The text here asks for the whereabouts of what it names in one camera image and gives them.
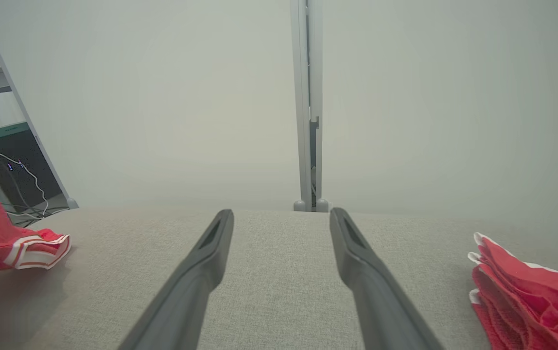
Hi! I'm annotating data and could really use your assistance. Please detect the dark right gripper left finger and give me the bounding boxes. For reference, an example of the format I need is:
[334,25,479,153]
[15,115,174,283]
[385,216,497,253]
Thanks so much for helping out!
[118,209,235,350]

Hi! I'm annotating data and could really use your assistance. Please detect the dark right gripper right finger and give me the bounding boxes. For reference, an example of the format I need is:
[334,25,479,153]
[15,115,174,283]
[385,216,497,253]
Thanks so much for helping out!
[329,207,445,350]

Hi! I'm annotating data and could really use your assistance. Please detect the red shorts with white stripe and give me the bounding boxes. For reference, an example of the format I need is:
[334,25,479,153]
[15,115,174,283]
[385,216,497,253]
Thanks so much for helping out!
[467,231,558,350]

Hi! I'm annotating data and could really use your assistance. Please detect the black computer tower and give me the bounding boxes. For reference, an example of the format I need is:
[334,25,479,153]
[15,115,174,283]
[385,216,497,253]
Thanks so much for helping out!
[0,130,64,210]

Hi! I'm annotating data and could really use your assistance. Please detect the grey partition end post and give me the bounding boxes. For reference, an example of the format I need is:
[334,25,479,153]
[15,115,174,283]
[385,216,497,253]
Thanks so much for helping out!
[0,0,80,210]

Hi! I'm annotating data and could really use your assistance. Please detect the tangled floor cables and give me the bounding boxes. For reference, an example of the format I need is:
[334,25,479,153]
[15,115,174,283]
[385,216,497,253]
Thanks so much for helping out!
[0,170,71,229]

